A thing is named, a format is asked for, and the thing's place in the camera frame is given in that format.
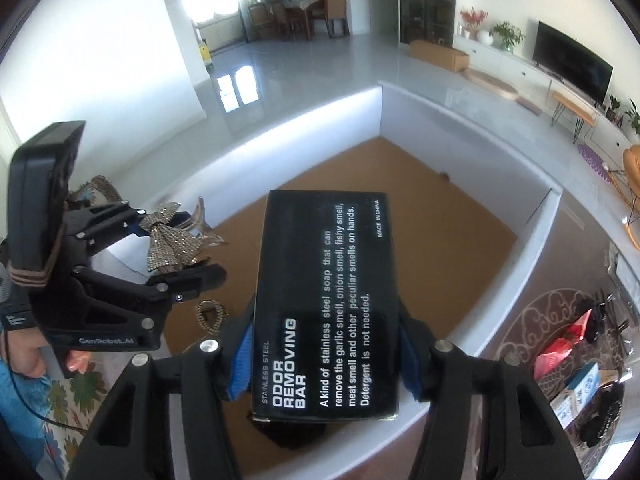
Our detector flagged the black odor removing bar box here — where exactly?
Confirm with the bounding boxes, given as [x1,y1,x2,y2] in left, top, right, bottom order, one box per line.
[252,191,399,422]

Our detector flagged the green potted plant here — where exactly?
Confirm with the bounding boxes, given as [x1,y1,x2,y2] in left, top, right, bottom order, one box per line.
[490,21,526,53]

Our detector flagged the gold bead bracelet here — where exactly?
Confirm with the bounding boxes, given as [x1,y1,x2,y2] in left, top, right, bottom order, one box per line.
[195,299,231,334]

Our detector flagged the blue white small box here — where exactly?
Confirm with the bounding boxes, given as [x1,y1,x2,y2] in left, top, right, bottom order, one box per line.
[550,362,600,429]

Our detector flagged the left hand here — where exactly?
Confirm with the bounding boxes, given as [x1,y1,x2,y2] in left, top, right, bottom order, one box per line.
[1,327,91,378]

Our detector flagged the black flat television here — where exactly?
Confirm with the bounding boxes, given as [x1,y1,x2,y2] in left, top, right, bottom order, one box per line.
[533,22,613,104]

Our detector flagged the wooden dining table set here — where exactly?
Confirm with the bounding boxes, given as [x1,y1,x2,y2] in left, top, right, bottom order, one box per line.
[247,0,350,41]

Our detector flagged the purple round floor mat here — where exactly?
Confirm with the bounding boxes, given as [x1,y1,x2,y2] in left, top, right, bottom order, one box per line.
[577,144,608,180]

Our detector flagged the rhinestone bow hair clip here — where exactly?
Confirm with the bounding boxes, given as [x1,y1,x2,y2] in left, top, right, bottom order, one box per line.
[140,203,201,273]

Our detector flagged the brown cardboard box on floor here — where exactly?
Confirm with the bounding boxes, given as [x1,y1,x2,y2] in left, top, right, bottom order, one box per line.
[409,40,470,73]

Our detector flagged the wooden bench with hairpin legs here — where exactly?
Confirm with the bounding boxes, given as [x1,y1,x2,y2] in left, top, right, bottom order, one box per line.
[550,90,596,144]

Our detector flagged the red flower vase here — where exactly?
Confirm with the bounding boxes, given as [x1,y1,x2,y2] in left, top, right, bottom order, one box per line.
[460,6,488,39]

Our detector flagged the white tv cabinet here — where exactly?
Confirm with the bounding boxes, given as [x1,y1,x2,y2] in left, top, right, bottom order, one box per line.
[454,35,631,168]

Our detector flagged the black fluffy hair accessory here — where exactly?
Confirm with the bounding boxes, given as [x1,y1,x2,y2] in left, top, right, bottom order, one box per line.
[579,382,625,448]

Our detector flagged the floral patterned cloth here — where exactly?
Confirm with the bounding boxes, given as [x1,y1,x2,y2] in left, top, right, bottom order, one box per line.
[1,356,114,479]

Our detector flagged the red gift bag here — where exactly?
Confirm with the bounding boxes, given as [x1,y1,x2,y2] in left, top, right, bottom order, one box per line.
[533,309,592,380]

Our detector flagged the white cardboard sorting box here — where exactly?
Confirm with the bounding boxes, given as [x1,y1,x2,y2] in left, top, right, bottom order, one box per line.
[116,84,561,479]

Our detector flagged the orange lounge chair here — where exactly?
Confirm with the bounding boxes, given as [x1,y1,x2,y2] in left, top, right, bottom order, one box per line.
[601,144,640,250]

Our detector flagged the dark glass display cabinet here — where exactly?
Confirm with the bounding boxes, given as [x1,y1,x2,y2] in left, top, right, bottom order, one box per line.
[399,0,456,47]

